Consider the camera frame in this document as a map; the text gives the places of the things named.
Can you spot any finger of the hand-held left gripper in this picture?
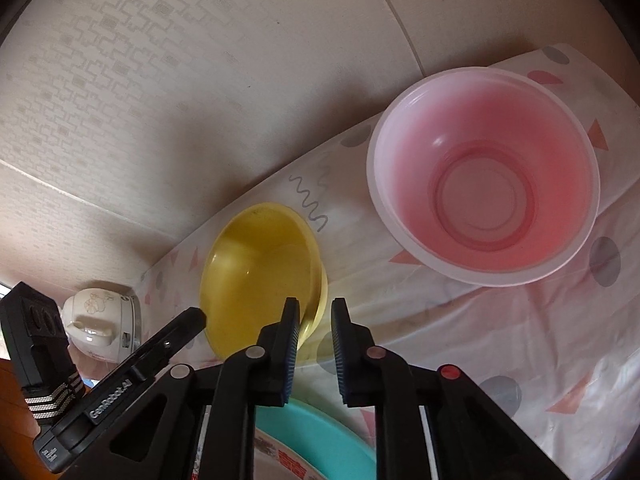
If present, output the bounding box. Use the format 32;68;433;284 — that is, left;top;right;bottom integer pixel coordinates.
134;307;208;377

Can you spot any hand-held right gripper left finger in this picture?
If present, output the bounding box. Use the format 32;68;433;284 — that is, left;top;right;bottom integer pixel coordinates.
97;297;301;480

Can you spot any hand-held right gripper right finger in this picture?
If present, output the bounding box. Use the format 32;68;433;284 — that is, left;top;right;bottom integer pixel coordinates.
330;297;571;480

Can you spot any teal plastic plate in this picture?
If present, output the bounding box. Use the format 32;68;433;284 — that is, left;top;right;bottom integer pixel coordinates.
255;396;379;480

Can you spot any yellow plastic bowl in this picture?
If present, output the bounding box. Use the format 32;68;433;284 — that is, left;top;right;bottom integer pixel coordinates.
199;202;330;361

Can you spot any white floral ceramic bowl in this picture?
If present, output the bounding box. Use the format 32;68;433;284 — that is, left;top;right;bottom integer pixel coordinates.
252;426;327;480

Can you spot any red plastic bowl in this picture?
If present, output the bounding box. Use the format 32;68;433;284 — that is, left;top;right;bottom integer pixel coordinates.
366;67;601;289

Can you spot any white electric kettle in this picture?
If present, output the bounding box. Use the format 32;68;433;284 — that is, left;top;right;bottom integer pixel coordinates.
60;287;144;364

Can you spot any white patterned tablecloth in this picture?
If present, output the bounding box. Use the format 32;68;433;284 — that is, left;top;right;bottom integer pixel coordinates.
140;42;640;480

